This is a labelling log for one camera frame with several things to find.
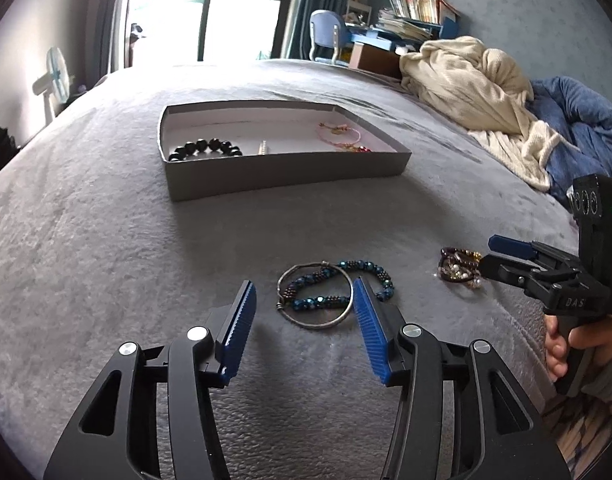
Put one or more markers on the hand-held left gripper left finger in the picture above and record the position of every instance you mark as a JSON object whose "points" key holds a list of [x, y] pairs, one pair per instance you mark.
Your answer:
{"points": [[238, 330]]}

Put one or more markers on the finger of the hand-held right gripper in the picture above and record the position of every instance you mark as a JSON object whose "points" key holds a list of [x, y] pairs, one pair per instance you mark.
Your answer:
{"points": [[503, 270], [508, 245]]}

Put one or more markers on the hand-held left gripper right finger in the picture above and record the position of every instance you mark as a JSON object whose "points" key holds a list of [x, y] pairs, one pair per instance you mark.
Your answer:
{"points": [[368, 330]]}

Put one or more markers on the silver bangle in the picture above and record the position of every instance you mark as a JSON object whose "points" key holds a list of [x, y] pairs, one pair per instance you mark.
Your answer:
{"points": [[316, 326]]}

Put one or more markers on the grey cardboard tray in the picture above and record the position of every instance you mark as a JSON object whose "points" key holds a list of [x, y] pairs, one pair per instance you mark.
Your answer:
{"points": [[286, 180]]}

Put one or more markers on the person's right forearm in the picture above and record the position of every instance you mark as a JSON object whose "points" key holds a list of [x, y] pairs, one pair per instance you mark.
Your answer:
{"points": [[608, 370]]}

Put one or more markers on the person's right hand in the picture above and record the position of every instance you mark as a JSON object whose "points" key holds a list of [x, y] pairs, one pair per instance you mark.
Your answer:
{"points": [[593, 332]]}

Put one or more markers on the blue blanket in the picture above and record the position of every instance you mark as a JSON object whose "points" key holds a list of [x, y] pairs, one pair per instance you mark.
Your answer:
{"points": [[576, 115]]}

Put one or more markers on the cream blanket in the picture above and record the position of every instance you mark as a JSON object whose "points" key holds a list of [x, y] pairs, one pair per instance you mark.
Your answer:
{"points": [[466, 85]]}

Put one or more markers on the blue wooden desk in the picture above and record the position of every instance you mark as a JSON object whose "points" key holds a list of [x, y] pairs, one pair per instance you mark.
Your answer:
{"points": [[376, 57]]}

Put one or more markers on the stack of papers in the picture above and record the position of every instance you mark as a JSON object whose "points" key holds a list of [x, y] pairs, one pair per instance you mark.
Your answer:
{"points": [[403, 27]]}

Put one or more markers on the row of books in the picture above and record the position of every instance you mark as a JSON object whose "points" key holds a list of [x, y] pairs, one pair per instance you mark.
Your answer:
{"points": [[421, 7]]}

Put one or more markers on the small white shelf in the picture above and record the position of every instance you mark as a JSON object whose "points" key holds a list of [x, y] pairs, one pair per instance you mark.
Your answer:
{"points": [[358, 10]]}

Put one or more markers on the light blue chair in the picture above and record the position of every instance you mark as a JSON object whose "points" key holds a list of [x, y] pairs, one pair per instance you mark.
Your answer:
{"points": [[328, 27]]}

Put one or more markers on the blue curtain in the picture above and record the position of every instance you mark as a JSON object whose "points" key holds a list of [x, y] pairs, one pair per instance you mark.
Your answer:
{"points": [[316, 5]]}

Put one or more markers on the small black white dog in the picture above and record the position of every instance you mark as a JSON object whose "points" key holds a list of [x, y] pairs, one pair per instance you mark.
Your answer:
{"points": [[137, 31]]}

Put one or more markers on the white standing fan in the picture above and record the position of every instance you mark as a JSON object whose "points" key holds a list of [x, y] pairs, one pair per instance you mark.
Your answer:
{"points": [[55, 72]]}

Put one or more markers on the sliding glass door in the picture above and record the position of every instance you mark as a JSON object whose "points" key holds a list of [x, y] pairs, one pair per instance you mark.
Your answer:
{"points": [[210, 10]]}

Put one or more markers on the grey curtain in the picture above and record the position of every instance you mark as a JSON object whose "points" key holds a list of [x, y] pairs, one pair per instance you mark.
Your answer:
{"points": [[113, 20]]}

